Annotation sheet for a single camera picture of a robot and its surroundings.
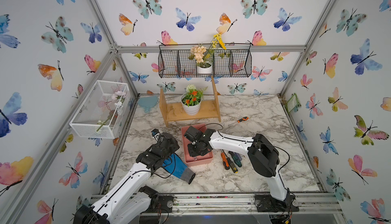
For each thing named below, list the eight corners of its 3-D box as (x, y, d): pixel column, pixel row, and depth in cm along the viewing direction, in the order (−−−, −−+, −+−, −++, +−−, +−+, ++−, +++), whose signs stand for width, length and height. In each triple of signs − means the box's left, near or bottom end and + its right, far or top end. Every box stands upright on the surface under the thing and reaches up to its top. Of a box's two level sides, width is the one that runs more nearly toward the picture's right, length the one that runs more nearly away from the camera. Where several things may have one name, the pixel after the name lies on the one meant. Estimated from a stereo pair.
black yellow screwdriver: (234, 174, 85) (235, 172, 83) (222, 151, 93) (222, 149, 91) (237, 172, 85) (238, 171, 83) (224, 150, 94) (225, 148, 92)
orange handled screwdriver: (225, 170, 86) (225, 169, 84) (219, 154, 92) (219, 153, 90) (229, 169, 86) (230, 167, 84) (223, 153, 92) (224, 152, 90)
